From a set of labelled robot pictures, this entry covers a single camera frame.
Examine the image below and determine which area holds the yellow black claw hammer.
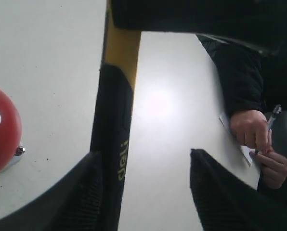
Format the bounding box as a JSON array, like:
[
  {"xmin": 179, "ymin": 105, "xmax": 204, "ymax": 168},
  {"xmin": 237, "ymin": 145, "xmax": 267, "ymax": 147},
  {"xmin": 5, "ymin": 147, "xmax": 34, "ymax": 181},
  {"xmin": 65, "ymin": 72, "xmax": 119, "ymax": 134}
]
[{"xmin": 90, "ymin": 0, "xmax": 141, "ymax": 231}]

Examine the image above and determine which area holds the person's right hand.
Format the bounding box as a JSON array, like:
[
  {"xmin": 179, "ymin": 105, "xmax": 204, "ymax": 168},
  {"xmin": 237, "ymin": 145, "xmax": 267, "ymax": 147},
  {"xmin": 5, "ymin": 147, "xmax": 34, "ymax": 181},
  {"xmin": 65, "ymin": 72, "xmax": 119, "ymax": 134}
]
[{"xmin": 230, "ymin": 110, "xmax": 272, "ymax": 153}]

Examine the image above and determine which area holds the person's black jacket sleeve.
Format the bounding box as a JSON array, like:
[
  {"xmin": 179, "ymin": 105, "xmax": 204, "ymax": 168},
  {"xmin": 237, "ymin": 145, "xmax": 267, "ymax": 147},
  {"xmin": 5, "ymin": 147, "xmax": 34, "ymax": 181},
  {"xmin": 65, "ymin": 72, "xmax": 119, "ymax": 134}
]
[{"xmin": 198, "ymin": 36, "xmax": 287, "ymax": 116}]

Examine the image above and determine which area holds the pen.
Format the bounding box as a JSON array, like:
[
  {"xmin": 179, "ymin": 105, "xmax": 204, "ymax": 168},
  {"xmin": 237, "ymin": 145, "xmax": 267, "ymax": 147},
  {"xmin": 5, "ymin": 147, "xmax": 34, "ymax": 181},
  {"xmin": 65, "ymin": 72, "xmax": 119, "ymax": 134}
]
[{"xmin": 255, "ymin": 104, "xmax": 282, "ymax": 154}]

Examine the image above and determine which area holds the red dome push button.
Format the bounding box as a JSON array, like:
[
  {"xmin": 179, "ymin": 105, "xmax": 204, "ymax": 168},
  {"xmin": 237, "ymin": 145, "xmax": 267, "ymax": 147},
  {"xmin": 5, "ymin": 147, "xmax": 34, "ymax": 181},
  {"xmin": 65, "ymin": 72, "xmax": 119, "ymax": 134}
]
[{"xmin": 0, "ymin": 90, "xmax": 26, "ymax": 172}]

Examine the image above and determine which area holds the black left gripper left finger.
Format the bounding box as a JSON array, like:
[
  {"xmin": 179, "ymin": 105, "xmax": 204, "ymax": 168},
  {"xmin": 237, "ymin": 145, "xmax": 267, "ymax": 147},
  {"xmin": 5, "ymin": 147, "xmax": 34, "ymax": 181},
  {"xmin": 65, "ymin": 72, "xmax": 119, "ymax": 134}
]
[{"xmin": 0, "ymin": 153, "xmax": 103, "ymax": 231}]

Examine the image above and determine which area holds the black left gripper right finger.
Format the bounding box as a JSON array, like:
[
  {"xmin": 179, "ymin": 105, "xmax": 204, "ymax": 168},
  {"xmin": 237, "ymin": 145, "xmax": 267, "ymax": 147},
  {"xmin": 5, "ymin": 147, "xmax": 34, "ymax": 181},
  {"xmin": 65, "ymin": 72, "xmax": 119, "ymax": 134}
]
[{"xmin": 190, "ymin": 149, "xmax": 287, "ymax": 231}]

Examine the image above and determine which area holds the person's left hand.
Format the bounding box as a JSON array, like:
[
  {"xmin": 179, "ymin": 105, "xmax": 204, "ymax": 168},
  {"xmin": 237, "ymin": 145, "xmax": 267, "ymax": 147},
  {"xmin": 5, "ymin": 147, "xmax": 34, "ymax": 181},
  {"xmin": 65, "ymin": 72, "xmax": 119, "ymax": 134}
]
[{"xmin": 249, "ymin": 147, "xmax": 287, "ymax": 189}]

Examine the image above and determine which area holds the white paper sheet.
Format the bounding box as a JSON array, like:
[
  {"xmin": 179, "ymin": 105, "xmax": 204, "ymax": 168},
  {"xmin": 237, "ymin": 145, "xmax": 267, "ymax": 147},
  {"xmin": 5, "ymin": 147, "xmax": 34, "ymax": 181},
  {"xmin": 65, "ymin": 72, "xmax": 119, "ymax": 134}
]
[{"xmin": 219, "ymin": 111, "xmax": 253, "ymax": 167}]

